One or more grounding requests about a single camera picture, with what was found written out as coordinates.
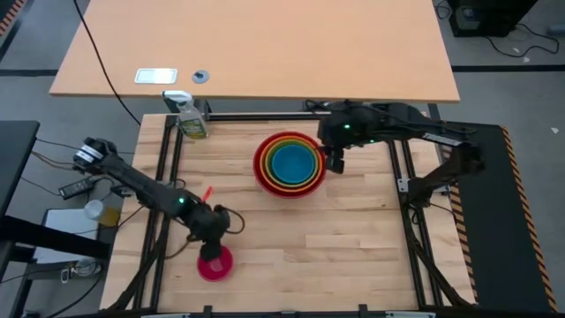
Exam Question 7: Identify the black power adapter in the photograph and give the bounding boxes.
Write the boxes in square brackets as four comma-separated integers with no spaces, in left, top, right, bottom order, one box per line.
[57,177,96,201]

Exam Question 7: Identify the green plastic bowl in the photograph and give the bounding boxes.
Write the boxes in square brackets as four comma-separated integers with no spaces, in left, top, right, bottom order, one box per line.
[265,139,320,189]

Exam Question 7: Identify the long black cable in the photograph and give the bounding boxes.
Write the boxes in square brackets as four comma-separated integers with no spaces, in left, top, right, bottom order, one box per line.
[72,0,143,127]

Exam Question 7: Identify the black floor cable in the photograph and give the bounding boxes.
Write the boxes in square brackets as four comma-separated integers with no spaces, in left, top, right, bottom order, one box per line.
[484,22,561,59]

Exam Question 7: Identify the plastic bottle with yellow liquid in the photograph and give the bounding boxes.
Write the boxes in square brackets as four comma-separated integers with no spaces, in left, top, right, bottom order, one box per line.
[83,199,122,228]

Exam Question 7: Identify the black equipment box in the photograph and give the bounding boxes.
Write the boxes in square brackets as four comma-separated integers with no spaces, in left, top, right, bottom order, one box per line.
[447,0,540,39]

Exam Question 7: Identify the nested rainbow bowls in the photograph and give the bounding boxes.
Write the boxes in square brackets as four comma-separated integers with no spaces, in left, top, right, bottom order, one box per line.
[252,131,328,200]

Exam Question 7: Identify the black aluminium table frame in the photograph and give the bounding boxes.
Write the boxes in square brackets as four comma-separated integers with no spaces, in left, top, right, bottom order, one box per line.
[100,98,478,318]

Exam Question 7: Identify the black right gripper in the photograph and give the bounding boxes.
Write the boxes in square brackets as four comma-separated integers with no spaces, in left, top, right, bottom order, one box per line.
[318,113,361,174]

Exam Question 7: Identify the yellow plastic bowl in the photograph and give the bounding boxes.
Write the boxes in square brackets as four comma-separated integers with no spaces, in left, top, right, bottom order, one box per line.
[262,137,322,192]

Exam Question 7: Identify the black side desk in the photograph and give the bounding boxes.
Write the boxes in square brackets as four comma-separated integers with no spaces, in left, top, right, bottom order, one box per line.
[0,119,41,218]

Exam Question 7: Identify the black hazard-striped floor mat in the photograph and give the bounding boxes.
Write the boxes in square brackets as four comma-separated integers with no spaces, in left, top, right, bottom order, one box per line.
[440,122,560,313]

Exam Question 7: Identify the white board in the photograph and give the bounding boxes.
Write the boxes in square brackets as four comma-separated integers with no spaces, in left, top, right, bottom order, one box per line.
[32,208,102,266]

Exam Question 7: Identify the small pink plastic bowl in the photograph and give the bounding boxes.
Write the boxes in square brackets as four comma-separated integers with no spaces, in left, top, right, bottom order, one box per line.
[196,245,235,283]

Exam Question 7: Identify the blue plastic bowl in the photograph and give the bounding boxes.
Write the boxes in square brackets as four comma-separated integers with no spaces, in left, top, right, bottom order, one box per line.
[270,143,317,186]

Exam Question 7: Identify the large wooden desk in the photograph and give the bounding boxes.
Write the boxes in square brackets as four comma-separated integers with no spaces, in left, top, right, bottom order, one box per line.
[49,0,461,104]

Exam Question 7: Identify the spray bottle with label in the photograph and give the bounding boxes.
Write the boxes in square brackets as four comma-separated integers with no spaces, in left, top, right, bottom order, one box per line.
[161,89,210,140]

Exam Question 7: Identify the orange plastic bowl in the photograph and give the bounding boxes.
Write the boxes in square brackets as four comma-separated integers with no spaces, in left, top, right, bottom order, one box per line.
[259,134,325,194]

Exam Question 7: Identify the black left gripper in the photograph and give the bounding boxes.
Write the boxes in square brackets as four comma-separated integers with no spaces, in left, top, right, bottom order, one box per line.
[189,205,231,262]

